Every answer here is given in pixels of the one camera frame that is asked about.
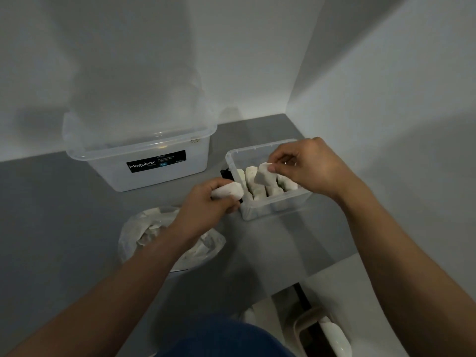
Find person's left forearm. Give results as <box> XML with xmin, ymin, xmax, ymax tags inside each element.
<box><xmin>0</xmin><ymin>230</ymin><xmax>203</xmax><ymax>357</ymax></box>

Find person's blue trousers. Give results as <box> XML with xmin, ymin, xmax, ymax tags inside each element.
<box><xmin>155</xmin><ymin>314</ymin><xmax>298</xmax><ymax>357</ymax></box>

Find crumpled white cloth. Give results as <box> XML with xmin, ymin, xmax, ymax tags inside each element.
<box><xmin>136</xmin><ymin>210</ymin><xmax>224</xmax><ymax>266</ymax></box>

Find clear plastic bag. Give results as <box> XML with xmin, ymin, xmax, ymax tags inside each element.
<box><xmin>118</xmin><ymin>207</ymin><xmax>227</xmax><ymax>272</ymax></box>

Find person's right hand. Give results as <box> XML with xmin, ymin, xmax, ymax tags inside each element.
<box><xmin>267</xmin><ymin>137</ymin><xmax>350</xmax><ymax>202</ymax></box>

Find large clear storage box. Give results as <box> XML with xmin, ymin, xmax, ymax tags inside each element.
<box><xmin>67</xmin><ymin>130</ymin><xmax>211</xmax><ymax>193</ymax></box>

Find white rounded plastic object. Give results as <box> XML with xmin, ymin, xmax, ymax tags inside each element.
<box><xmin>318</xmin><ymin>317</ymin><xmax>353</xmax><ymax>357</ymax></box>

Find beige plastic holder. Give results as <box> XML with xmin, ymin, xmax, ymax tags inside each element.
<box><xmin>291</xmin><ymin>308</ymin><xmax>328</xmax><ymax>348</ymax></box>

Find small clear plastic container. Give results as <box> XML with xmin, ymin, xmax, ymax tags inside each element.
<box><xmin>225</xmin><ymin>138</ymin><xmax>314</xmax><ymax>221</ymax></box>

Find person's left hand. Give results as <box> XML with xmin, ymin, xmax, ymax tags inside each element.
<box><xmin>172</xmin><ymin>178</ymin><xmax>243</xmax><ymax>243</ymax></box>

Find white hand towel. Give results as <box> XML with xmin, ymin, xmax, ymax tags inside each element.
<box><xmin>254</xmin><ymin>162</ymin><xmax>278</xmax><ymax>186</ymax></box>
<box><xmin>210</xmin><ymin>181</ymin><xmax>245</xmax><ymax>200</ymax></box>

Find person's right forearm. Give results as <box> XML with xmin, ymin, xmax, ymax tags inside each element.
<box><xmin>335</xmin><ymin>182</ymin><xmax>476</xmax><ymax>357</ymax></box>

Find row of white towel rolls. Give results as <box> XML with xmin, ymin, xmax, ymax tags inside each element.
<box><xmin>237</xmin><ymin>165</ymin><xmax>300</xmax><ymax>202</ymax></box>

